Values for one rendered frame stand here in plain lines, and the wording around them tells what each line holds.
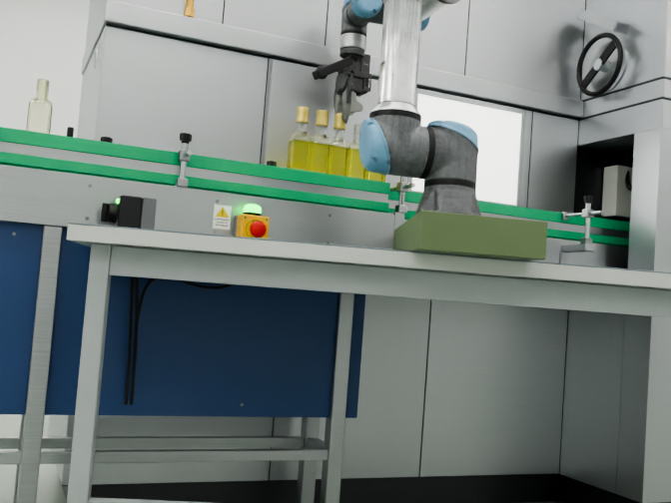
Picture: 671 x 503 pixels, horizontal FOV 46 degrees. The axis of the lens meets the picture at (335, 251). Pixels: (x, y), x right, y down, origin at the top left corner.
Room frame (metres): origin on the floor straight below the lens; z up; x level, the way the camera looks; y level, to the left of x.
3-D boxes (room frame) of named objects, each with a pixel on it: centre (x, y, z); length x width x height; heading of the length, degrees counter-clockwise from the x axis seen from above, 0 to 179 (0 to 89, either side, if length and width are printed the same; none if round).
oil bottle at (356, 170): (2.22, -0.04, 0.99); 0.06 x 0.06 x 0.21; 25
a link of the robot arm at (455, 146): (1.74, -0.24, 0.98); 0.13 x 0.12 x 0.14; 103
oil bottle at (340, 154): (2.20, 0.01, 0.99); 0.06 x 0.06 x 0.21; 24
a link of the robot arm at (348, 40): (2.21, 0.00, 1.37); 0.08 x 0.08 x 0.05
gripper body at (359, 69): (2.21, -0.01, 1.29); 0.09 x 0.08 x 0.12; 114
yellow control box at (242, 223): (1.90, 0.21, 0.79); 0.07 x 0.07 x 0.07; 23
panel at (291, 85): (2.43, -0.18, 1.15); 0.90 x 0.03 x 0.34; 113
